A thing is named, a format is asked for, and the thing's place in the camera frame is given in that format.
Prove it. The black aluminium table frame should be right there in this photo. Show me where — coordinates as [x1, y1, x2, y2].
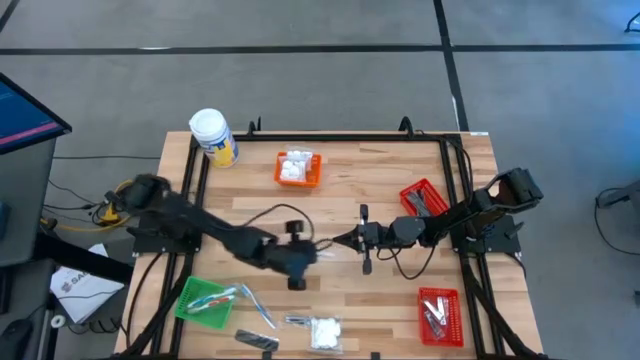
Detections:
[117, 115, 546, 360]

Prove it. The bagged red toothbrush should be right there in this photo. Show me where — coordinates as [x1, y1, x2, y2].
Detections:
[192, 294, 237, 314]

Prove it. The black desk beam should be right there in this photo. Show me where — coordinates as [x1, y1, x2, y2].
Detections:
[34, 232, 134, 285]

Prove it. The green plastic basket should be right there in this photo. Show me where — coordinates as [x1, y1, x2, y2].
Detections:
[174, 275, 236, 330]

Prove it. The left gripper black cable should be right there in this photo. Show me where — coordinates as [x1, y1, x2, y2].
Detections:
[242, 202, 317, 244]

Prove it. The red plastic basket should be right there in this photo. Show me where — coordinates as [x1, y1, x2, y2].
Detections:
[417, 287, 465, 348]
[398, 178, 450, 217]

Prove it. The yellow cable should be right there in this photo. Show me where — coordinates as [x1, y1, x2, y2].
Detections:
[41, 179, 134, 233]

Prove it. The black floor cable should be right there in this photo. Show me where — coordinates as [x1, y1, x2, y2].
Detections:
[593, 187, 640, 256]

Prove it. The monitor with blue screen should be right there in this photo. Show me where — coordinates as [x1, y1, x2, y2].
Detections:
[0, 72, 73, 156]

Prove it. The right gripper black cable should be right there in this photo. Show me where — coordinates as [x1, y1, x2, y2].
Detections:
[374, 242, 439, 281]

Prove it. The white printed box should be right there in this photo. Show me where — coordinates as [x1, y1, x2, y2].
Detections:
[49, 243, 125, 325]

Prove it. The grey cabinet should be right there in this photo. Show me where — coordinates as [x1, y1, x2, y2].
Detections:
[0, 137, 57, 269]

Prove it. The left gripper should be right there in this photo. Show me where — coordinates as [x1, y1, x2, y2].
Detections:
[269, 219, 335, 292]

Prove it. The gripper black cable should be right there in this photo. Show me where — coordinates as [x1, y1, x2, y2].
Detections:
[374, 242, 439, 281]
[242, 202, 317, 244]

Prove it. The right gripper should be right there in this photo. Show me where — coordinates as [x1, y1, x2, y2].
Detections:
[332, 203, 397, 276]

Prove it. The yellow disinfecting wipes canister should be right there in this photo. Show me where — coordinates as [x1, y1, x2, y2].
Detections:
[188, 108, 240, 169]

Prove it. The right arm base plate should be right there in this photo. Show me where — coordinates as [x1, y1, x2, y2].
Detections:
[448, 213, 522, 255]

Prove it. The grey floor stand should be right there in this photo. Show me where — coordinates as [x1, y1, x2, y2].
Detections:
[597, 180, 640, 209]

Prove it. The bagged dark metal tool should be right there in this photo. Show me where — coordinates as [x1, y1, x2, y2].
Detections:
[284, 313, 314, 329]

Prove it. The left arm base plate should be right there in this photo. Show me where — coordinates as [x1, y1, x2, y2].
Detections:
[132, 227, 204, 255]

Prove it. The orange plastic basket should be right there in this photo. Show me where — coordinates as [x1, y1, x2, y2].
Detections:
[273, 151, 324, 189]

